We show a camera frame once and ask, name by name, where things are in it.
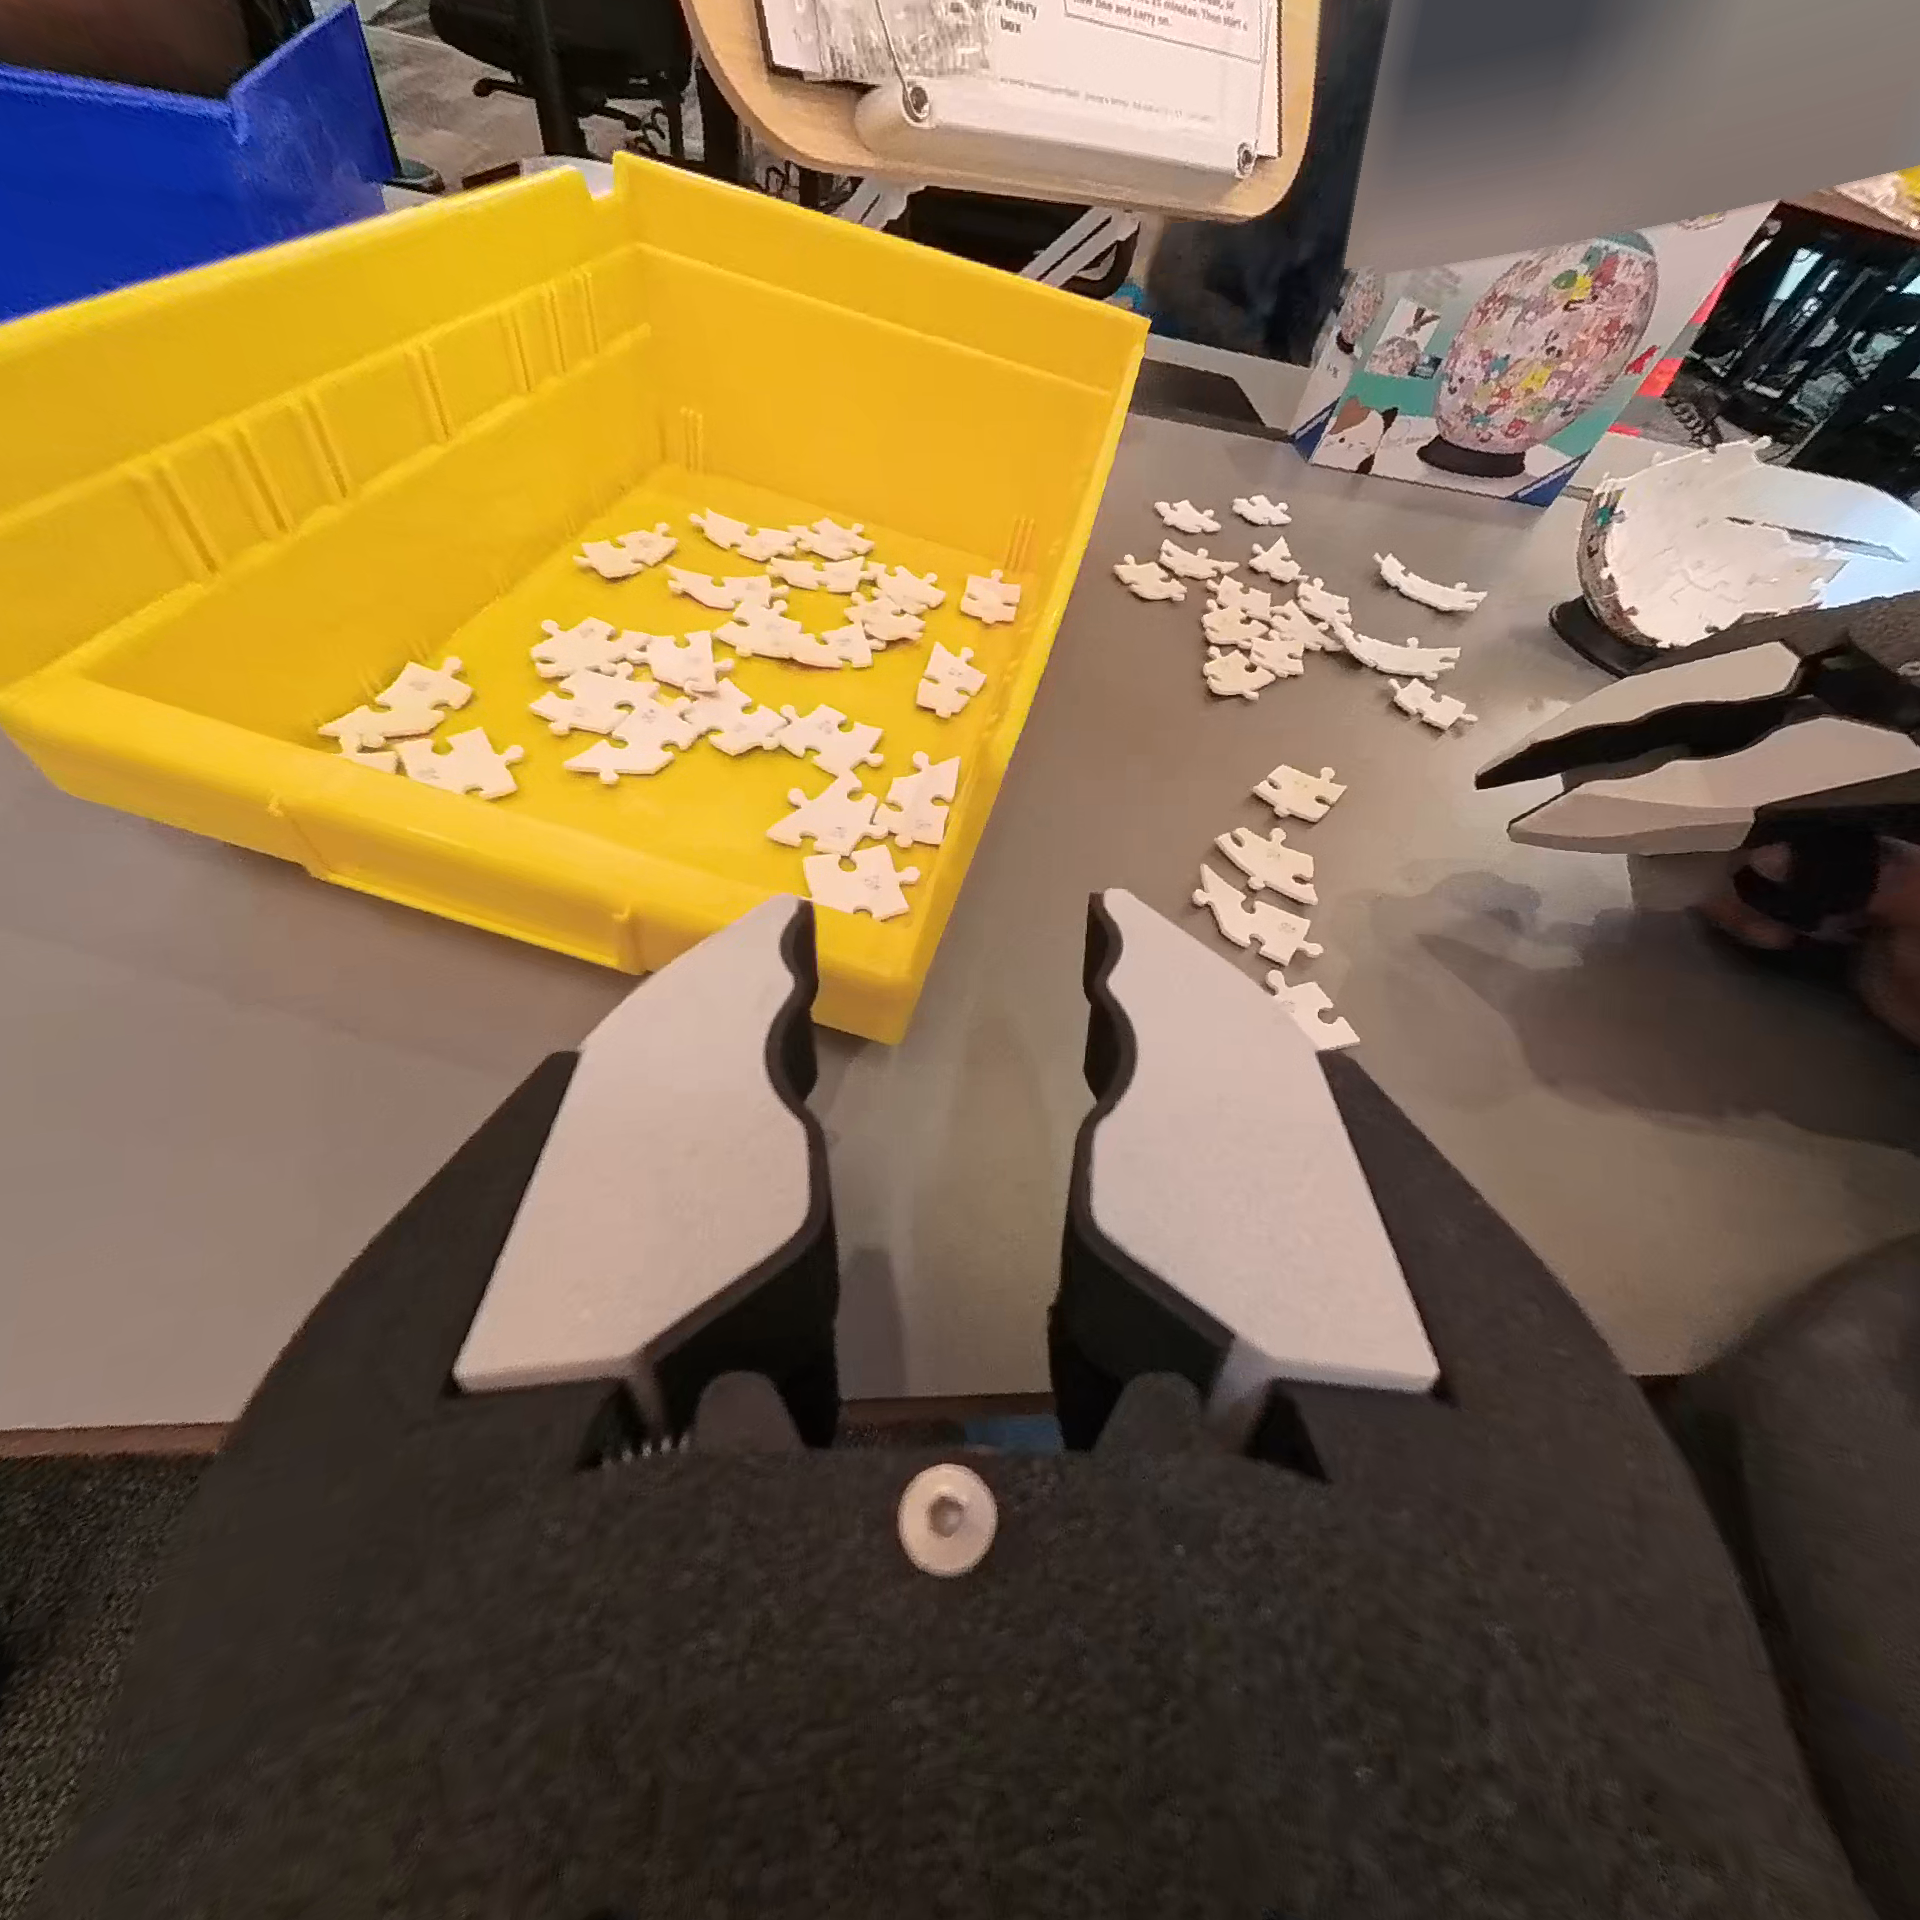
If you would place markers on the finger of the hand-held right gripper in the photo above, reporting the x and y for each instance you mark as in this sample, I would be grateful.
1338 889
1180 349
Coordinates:
1666 706
1724 788

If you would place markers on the person's right hand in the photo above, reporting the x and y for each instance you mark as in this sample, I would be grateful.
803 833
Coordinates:
1891 983

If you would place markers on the black office chair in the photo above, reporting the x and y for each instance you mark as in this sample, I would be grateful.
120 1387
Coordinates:
558 61

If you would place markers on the joined white puzzle strip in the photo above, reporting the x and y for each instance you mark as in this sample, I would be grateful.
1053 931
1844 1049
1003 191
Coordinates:
1432 587

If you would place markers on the partly built puzzle ball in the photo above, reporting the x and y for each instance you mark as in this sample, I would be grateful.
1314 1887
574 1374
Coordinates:
1696 541

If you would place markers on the pile white puzzle pieces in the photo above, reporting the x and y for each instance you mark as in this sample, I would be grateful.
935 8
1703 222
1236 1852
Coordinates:
1246 630

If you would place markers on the colourful puzzle ball box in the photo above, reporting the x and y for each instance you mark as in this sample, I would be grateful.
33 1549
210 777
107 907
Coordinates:
1499 377

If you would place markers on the heap white puzzle pieces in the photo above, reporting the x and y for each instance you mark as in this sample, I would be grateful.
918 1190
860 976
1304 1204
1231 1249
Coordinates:
630 706

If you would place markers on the blue plastic bin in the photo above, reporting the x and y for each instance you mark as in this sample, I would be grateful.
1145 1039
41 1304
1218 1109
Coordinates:
150 179

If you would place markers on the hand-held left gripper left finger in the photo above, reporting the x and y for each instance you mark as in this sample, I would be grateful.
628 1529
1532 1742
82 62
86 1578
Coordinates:
660 1187

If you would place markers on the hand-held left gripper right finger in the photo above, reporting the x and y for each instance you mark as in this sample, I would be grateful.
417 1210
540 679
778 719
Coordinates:
1246 1187

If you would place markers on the yellow plastic bin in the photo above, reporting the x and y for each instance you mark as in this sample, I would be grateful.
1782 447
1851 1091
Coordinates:
227 450

